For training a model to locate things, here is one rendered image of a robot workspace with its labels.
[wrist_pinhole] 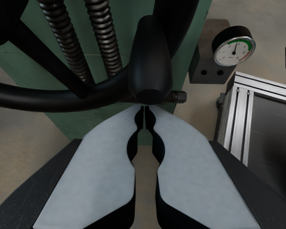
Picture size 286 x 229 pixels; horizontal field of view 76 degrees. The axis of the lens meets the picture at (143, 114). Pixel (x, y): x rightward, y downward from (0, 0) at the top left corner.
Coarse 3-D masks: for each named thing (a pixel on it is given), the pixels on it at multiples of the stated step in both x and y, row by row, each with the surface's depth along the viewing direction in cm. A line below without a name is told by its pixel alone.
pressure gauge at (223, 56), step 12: (216, 36) 30; (228, 36) 28; (240, 36) 27; (216, 48) 30; (228, 48) 29; (240, 48) 29; (252, 48) 29; (216, 60) 31; (228, 60) 32; (240, 60) 32
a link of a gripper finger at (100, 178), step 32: (96, 128) 9; (128, 128) 9; (96, 160) 7; (128, 160) 7; (64, 192) 6; (96, 192) 6; (128, 192) 6; (64, 224) 5; (96, 224) 5; (128, 224) 6
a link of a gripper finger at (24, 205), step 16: (64, 160) 7; (32, 176) 6; (48, 176) 6; (16, 192) 6; (32, 192) 6; (48, 192) 6; (0, 208) 5; (16, 208) 5; (32, 208) 5; (0, 224) 5; (16, 224) 5; (32, 224) 5
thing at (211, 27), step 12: (204, 24) 40; (216, 24) 40; (228, 24) 40; (204, 36) 38; (204, 48) 36; (192, 60) 40; (204, 60) 35; (192, 72) 40; (204, 72) 38; (216, 72) 38; (228, 72) 38
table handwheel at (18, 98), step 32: (0, 0) 10; (160, 0) 11; (192, 0) 11; (0, 32) 11; (32, 32) 15; (64, 64) 18; (128, 64) 17; (0, 96) 20; (32, 96) 21; (64, 96) 21; (96, 96) 20; (128, 96) 20
